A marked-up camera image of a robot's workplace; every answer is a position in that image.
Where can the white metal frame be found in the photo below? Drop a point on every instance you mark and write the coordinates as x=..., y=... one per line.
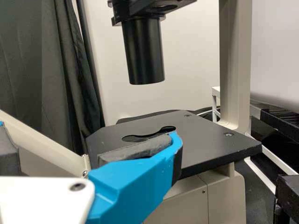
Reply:
x=215, y=105

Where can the cream microscope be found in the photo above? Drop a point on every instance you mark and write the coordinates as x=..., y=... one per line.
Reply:
x=210, y=144

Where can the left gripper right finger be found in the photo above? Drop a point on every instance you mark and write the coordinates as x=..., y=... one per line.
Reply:
x=130, y=184

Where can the black platform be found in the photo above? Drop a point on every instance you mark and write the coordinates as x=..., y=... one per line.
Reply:
x=280, y=121

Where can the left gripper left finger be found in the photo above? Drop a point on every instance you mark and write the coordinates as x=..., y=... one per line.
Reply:
x=8, y=154

